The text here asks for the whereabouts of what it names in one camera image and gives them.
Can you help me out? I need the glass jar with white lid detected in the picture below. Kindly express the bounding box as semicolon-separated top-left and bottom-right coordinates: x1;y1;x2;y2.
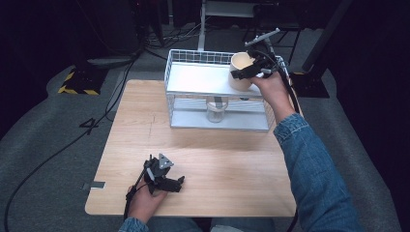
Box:
206;96;229;124

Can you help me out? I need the yellow black striped stand base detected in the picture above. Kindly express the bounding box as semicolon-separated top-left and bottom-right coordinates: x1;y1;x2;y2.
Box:
57;66;109;97

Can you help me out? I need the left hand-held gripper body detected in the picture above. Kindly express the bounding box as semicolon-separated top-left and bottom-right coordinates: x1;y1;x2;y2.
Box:
143;153;175;194

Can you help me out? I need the cream mug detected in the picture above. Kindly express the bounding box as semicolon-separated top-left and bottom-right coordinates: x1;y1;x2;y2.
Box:
227;51;259;92

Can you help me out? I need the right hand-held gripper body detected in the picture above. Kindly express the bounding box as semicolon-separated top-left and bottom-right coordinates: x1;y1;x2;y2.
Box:
244;28;284;78

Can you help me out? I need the bundle of floor cables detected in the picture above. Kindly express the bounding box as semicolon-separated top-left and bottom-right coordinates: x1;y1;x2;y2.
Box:
141;22;207;52

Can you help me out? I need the white wire shelf rack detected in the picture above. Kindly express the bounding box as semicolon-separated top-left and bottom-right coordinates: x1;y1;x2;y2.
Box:
163;48;292;132

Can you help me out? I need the black chair frame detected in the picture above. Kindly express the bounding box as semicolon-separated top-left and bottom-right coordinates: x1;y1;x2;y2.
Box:
241;3;304;66

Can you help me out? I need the left hand-held gripper cable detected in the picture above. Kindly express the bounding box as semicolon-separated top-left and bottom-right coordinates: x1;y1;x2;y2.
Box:
123;167;150;220

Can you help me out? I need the right hand-held gripper cable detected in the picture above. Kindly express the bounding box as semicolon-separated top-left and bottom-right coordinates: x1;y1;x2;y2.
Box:
257;47;304;114

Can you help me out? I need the long black floor cable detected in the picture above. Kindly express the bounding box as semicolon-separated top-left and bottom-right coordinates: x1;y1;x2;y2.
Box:
3;54;143;232

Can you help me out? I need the hand-held gripper cable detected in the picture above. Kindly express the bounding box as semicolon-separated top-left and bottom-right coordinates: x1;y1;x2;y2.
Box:
123;167;150;220
257;47;304;114

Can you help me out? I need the grey tape strip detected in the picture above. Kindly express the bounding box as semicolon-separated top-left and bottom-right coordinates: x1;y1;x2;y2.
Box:
81;181;106;191

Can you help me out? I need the black stand with base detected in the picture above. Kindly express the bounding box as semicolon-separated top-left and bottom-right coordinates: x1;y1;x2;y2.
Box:
289;0;354;99

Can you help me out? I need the white desk frame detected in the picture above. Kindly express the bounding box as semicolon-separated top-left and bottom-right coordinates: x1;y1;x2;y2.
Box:
196;0;278;56

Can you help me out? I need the person's left hand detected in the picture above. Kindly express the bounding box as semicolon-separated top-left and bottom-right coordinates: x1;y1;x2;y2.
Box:
129;185;168;223

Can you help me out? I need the person's right hand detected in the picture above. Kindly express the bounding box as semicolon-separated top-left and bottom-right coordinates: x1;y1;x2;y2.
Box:
249;72;293;109

